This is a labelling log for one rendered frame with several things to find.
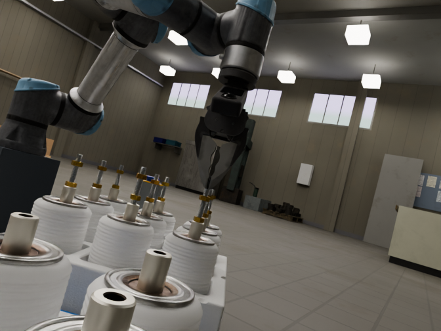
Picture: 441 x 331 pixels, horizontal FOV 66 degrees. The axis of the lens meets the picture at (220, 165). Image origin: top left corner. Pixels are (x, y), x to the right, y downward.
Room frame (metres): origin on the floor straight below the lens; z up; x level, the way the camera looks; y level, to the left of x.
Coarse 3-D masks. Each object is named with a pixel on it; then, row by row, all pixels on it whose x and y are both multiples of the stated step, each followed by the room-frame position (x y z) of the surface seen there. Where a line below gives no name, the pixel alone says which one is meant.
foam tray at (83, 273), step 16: (80, 256) 0.57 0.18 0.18; (224, 256) 0.90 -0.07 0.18; (80, 272) 0.53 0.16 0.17; (96, 272) 0.53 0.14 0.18; (224, 272) 0.73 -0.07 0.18; (80, 288) 0.53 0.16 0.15; (224, 288) 0.61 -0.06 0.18; (64, 304) 0.53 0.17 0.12; (80, 304) 0.53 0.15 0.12; (208, 304) 0.52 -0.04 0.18; (208, 320) 0.52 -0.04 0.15
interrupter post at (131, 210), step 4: (128, 204) 0.59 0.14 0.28; (132, 204) 0.59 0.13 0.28; (136, 204) 0.61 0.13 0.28; (128, 208) 0.59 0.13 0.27; (132, 208) 0.59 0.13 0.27; (136, 208) 0.60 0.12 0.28; (128, 212) 0.59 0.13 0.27; (132, 212) 0.59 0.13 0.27; (136, 212) 0.60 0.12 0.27; (124, 216) 0.59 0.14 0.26; (128, 216) 0.59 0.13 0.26; (132, 216) 0.59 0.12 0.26; (128, 220) 0.59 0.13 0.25; (132, 220) 0.59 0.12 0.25
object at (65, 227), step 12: (36, 204) 0.57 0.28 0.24; (48, 204) 0.56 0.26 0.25; (48, 216) 0.56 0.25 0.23; (60, 216) 0.56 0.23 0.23; (72, 216) 0.57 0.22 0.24; (84, 216) 0.59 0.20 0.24; (48, 228) 0.56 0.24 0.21; (60, 228) 0.57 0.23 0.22; (72, 228) 0.58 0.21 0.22; (84, 228) 0.60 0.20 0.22; (48, 240) 0.56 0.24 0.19; (60, 240) 0.57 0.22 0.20; (72, 240) 0.58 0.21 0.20; (72, 252) 0.59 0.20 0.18
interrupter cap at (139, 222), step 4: (108, 216) 0.58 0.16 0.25; (112, 216) 0.58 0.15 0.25; (116, 216) 0.60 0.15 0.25; (120, 216) 0.61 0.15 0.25; (116, 220) 0.57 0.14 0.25; (120, 220) 0.56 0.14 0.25; (124, 220) 0.57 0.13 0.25; (136, 220) 0.62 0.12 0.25; (140, 220) 0.62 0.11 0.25; (144, 220) 0.63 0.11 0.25; (132, 224) 0.57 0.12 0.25; (136, 224) 0.57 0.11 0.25; (140, 224) 0.58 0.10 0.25; (144, 224) 0.58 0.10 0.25; (148, 224) 0.60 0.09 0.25
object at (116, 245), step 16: (112, 224) 0.56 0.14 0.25; (128, 224) 0.57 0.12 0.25; (96, 240) 0.57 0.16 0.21; (112, 240) 0.56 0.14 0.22; (128, 240) 0.56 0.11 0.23; (144, 240) 0.58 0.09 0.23; (96, 256) 0.56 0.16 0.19; (112, 256) 0.55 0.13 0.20; (128, 256) 0.56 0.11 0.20; (144, 256) 0.59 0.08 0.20
